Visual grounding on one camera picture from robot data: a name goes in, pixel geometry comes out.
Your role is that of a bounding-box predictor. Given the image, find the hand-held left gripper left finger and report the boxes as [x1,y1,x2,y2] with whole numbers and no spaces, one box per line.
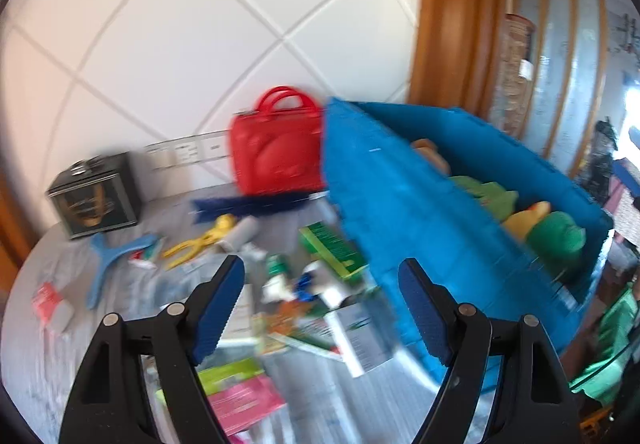
[59,255,246,444]

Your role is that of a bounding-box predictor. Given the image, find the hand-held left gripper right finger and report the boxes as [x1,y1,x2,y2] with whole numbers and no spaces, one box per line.
[398,257,583,444]

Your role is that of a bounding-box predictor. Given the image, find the blue storage bin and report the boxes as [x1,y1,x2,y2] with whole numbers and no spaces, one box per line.
[320,97,616,387]

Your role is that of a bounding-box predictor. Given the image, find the grey desktop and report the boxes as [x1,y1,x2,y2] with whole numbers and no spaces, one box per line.
[0,189,501,444]

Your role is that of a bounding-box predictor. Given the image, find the grey and white box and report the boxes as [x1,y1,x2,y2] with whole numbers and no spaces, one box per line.
[322,301,402,378]

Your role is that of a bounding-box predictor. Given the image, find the light green packet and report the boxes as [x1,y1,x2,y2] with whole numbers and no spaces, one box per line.
[197,357,266,396]

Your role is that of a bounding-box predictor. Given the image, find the green and white bottle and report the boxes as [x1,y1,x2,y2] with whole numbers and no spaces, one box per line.
[265,254,290,291]

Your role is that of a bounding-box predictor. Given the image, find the yellow toy pliers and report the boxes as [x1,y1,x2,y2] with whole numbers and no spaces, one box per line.
[162,213,239,271]

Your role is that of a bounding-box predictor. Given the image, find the grey white roller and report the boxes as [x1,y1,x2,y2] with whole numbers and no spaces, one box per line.
[225,217,261,251]

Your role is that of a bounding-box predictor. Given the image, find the small blue toy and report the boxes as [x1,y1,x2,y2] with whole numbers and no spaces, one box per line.
[294,273,317,301]

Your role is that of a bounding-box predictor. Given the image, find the striped toothpaste tube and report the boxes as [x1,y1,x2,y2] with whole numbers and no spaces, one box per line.
[128,236,167,271]

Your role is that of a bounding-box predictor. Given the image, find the long green pencil box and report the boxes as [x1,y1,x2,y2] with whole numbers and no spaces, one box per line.
[260,328,347,361]

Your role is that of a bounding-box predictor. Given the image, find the pink box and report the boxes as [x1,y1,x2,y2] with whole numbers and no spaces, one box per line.
[207,373,287,436]

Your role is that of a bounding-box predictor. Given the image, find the dark blue brush strip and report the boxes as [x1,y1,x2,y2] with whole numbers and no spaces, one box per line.
[190,189,331,225]

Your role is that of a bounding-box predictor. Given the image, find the green cardboard box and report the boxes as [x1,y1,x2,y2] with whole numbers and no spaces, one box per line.
[298,221,371,281]

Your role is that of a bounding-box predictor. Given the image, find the blue plastic forked tool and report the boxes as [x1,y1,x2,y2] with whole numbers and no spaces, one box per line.
[86,233,160,311]

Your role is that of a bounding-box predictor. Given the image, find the light green plush toy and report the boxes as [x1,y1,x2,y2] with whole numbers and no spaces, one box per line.
[449,175,519,221]

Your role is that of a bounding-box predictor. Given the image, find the yellow plush toy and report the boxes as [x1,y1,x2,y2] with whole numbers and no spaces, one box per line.
[501,201,552,243]

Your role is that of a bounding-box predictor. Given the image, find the dark green plush toy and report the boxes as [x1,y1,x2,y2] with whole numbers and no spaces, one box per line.
[527,211,588,272]

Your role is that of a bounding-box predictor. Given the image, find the brown plush toy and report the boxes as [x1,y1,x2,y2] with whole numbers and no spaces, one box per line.
[411,138,454,176]

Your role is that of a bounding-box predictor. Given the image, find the red toy handbag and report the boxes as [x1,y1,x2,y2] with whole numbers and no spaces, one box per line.
[229,85,329,197]

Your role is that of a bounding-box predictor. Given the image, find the black tin box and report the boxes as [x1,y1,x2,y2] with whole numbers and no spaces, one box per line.
[46,151,144,241]

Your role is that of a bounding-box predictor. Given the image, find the red and white packet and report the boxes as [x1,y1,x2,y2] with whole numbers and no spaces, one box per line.
[32,281,77,333]

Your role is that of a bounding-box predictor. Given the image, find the green cloth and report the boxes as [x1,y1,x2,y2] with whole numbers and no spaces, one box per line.
[570,283,640,406]

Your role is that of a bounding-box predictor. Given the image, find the wooden slatted partition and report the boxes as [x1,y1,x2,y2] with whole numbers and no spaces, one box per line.
[504,0,610,177]

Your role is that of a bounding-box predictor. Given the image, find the white wall socket panel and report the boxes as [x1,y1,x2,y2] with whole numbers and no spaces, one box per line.
[145,131,233,171]

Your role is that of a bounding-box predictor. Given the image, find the wooden door frame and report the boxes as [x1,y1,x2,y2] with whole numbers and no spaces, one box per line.
[409,0,507,121]

